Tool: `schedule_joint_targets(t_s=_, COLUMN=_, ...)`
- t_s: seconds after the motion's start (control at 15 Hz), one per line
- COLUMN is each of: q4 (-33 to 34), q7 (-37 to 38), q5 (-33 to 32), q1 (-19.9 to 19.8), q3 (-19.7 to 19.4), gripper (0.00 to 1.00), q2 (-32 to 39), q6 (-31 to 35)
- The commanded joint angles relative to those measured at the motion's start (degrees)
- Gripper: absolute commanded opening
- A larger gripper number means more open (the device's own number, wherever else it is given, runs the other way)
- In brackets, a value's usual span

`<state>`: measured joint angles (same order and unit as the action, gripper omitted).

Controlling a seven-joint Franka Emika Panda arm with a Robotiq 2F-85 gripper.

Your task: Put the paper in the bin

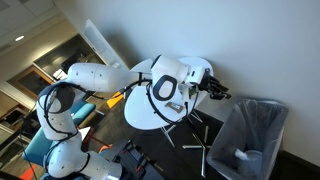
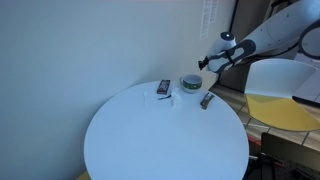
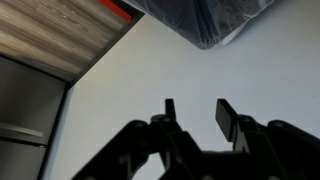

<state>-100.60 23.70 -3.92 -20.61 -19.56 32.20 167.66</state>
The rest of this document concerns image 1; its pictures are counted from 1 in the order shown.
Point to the round white table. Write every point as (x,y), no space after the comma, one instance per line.
(138,110)

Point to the ceiling light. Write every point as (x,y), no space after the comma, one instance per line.
(19,38)

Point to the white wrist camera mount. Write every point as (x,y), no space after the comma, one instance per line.
(196,75)

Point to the teal chair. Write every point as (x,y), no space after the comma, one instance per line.
(83,111)

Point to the clear plastic bin liner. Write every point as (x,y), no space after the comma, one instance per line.
(260,126)

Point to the brown snack packet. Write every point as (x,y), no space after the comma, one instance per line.
(174,106)

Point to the white paper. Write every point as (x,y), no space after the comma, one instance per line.
(240,154)

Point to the grey trash bin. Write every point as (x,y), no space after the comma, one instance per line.
(216,156)

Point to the black tool mat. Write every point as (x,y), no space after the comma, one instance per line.
(133,161)

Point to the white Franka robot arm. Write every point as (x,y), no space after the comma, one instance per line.
(96,76)

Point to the white chair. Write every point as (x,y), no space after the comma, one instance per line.
(141,66)

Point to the metal table legs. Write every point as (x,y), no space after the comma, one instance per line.
(200,140)

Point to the orange yellow block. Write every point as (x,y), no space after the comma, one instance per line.
(115,99)

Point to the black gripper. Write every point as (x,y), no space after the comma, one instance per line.
(205,82)

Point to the white cup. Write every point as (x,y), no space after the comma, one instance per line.
(255,163)

